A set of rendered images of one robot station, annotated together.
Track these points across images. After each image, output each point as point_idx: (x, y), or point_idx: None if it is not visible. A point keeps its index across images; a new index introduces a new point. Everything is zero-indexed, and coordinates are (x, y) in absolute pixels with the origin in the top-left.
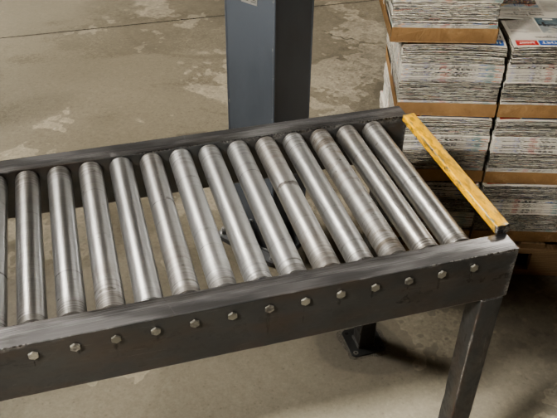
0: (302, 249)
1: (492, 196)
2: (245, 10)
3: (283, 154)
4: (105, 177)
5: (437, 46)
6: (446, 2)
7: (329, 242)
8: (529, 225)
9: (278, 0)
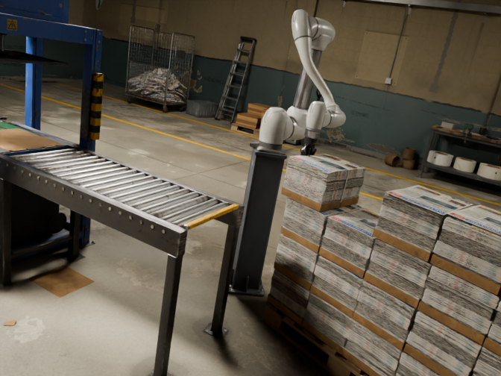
0: (247, 296)
1: (313, 303)
2: (251, 167)
3: None
4: None
5: (298, 204)
6: (303, 183)
7: (261, 302)
8: (328, 333)
9: (257, 165)
